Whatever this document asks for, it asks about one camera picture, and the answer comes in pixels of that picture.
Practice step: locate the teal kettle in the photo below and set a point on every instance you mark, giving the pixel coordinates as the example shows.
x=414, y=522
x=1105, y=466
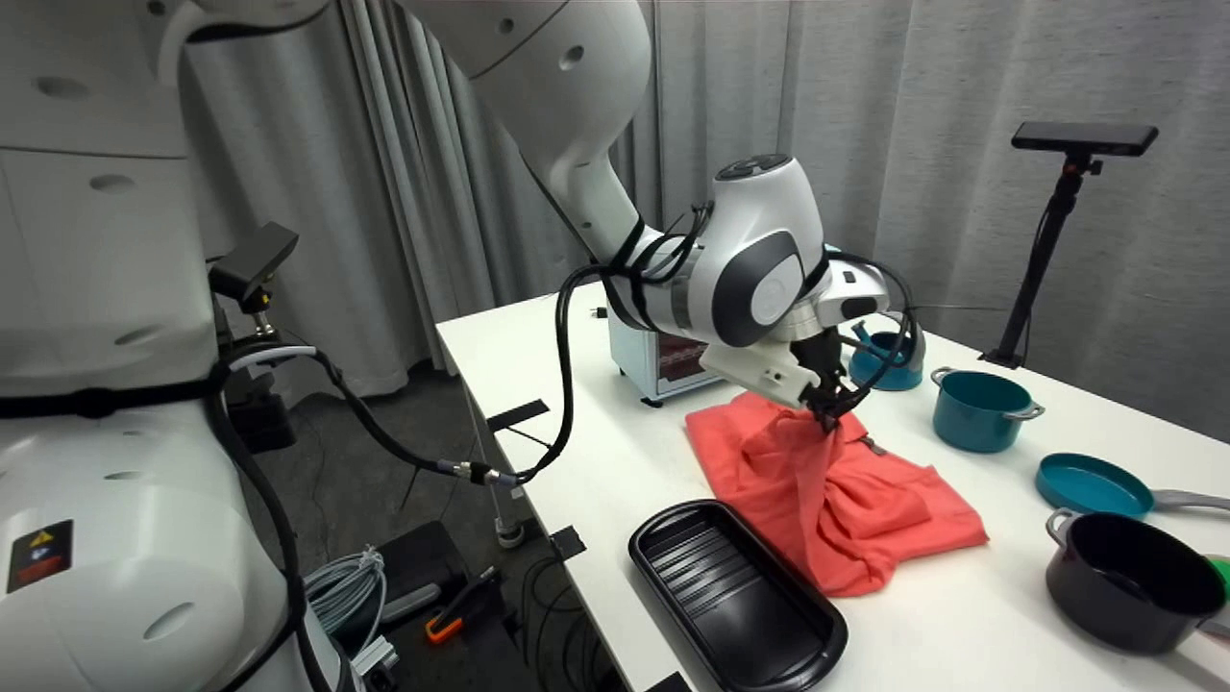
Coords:
x=891, y=367

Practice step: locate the black camera on mount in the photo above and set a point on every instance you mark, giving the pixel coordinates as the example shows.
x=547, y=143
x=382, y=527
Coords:
x=250, y=262

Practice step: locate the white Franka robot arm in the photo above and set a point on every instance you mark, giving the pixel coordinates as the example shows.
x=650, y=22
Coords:
x=118, y=388

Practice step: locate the short black tape strip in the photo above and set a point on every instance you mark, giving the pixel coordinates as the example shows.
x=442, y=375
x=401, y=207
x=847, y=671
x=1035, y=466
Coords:
x=565, y=544

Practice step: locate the long black tape strip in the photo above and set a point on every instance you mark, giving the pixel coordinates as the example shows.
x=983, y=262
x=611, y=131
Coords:
x=520, y=413

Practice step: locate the black cooking pot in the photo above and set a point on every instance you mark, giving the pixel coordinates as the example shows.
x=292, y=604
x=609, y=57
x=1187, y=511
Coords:
x=1126, y=584

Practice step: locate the black stand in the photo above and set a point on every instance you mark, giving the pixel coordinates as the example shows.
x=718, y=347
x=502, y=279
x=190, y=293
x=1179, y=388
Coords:
x=1043, y=244

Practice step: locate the grey curtain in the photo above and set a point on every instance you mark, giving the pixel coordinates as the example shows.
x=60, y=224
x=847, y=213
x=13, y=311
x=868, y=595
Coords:
x=924, y=129

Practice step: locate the green object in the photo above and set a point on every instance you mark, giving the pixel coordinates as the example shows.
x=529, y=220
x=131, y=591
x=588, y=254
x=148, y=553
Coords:
x=1219, y=579

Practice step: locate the coral red printed shirt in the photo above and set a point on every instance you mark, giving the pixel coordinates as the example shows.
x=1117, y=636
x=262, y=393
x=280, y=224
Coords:
x=871, y=513

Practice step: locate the black oval tray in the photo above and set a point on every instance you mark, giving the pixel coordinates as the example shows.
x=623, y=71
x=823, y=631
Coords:
x=734, y=599

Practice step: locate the metal table leg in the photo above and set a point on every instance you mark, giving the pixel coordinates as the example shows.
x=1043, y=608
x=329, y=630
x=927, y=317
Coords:
x=510, y=527

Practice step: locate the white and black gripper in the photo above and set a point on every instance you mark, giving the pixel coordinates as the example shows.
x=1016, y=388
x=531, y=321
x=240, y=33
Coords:
x=802, y=367

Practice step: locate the black floor box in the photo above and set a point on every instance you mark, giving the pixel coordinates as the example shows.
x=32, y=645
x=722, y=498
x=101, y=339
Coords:
x=415, y=558

